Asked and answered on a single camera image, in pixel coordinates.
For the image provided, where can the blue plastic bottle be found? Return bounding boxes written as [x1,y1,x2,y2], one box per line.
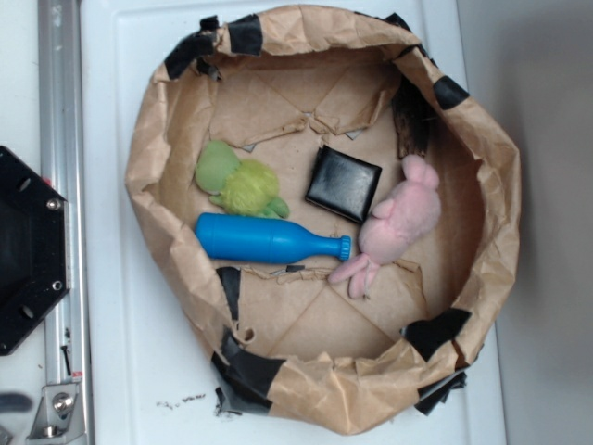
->
[195,213,351,264]

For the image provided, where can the green plush toy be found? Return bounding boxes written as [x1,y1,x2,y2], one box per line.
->
[194,140,290,219]

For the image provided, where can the metal corner bracket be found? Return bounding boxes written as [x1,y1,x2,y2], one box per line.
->
[26,383,85,444]

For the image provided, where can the pink plush bunny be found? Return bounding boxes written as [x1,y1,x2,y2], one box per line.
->
[328,155,441,299]

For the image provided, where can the brown paper bag bin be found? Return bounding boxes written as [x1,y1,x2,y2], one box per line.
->
[125,6,521,435]

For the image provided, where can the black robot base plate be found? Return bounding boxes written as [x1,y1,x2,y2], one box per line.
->
[1,146,69,356]

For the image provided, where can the black square pad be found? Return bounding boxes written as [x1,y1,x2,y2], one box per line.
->
[305,146,382,223]

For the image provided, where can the aluminium frame rail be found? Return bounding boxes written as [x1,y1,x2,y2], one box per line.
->
[38,1,95,444]

